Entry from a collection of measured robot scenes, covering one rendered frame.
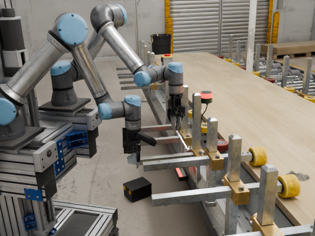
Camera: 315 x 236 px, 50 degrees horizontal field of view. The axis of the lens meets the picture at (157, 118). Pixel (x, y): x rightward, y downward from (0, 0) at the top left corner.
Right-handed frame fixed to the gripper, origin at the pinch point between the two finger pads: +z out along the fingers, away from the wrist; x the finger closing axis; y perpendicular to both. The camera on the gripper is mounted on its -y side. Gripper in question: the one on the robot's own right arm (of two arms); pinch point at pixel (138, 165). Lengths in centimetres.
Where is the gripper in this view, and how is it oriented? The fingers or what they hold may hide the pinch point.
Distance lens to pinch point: 166.7
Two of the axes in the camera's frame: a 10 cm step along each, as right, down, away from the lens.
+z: 0.0, 9.4, 3.3
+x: 1.6, 3.3, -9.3
